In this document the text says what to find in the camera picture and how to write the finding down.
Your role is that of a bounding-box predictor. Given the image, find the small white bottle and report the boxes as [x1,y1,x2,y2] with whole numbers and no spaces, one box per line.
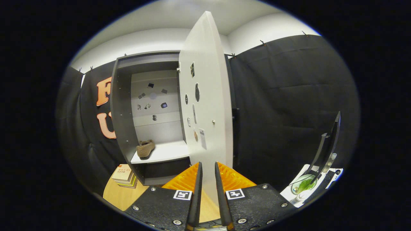
[324,153,337,174]

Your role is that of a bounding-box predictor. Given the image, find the stack of books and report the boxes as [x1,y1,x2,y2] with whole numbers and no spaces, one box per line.
[111,164,138,189]

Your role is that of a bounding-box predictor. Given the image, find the brown fuzzy shoe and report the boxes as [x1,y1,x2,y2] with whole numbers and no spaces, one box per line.
[136,140,155,158]

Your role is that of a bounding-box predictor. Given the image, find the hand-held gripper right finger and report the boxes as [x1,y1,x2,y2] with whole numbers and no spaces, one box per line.
[214,161,297,231]

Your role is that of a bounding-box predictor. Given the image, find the black keyboard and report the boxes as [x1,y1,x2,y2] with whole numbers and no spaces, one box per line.
[302,170,336,205]

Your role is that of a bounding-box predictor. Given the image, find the black backdrop cloth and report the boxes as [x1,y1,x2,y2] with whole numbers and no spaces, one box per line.
[55,34,361,196]

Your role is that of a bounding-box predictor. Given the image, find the dark grey shoe cabinet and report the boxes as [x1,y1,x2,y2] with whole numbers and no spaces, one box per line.
[110,50,232,186]

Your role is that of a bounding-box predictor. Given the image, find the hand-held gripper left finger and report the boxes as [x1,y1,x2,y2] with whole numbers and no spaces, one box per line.
[124,161,203,231]

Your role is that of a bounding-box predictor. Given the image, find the glass bowl with greens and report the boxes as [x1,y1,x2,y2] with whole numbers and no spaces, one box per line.
[292,174,318,195]

